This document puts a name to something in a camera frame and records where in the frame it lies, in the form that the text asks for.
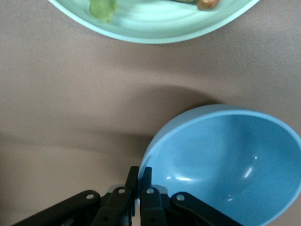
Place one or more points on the blue bowl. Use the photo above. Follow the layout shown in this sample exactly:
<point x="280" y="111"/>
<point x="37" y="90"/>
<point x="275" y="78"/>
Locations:
<point x="223" y="164"/>

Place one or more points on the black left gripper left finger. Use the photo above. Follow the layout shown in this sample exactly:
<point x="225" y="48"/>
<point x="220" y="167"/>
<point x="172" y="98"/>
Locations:
<point x="117" y="207"/>

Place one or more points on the green lettuce leaf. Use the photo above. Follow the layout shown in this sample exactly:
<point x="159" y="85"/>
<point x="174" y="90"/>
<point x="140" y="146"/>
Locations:
<point x="103" y="8"/>

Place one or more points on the brown tablecloth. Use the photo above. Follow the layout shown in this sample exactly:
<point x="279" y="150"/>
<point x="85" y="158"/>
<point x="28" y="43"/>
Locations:
<point x="70" y="94"/>

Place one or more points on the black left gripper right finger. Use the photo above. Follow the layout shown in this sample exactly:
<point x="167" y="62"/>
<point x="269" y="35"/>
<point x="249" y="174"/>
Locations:
<point x="151" y="207"/>

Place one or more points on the green plate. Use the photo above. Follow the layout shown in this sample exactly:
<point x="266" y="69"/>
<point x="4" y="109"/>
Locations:
<point x="152" y="26"/>

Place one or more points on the toast bread slice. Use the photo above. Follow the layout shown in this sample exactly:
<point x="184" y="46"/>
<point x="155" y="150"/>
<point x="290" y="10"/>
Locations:
<point x="207" y="3"/>

